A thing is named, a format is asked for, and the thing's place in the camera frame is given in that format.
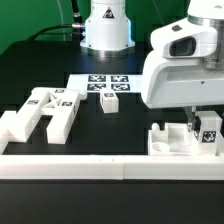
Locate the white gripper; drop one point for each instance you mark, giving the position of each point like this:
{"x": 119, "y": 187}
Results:
{"x": 174, "y": 74}

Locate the white chair seat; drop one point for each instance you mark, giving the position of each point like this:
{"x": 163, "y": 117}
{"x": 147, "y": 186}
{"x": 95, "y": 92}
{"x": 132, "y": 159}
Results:
{"x": 174, "y": 140}

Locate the white U-shaped fence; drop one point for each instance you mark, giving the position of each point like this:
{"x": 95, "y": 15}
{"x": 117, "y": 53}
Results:
{"x": 104, "y": 167}

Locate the white marker base plate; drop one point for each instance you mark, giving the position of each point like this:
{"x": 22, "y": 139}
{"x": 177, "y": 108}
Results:
{"x": 120, "y": 83}

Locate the white chair back frame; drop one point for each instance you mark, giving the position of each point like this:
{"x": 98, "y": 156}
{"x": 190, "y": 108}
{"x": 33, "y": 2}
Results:
{"x": 59, "y": 103}

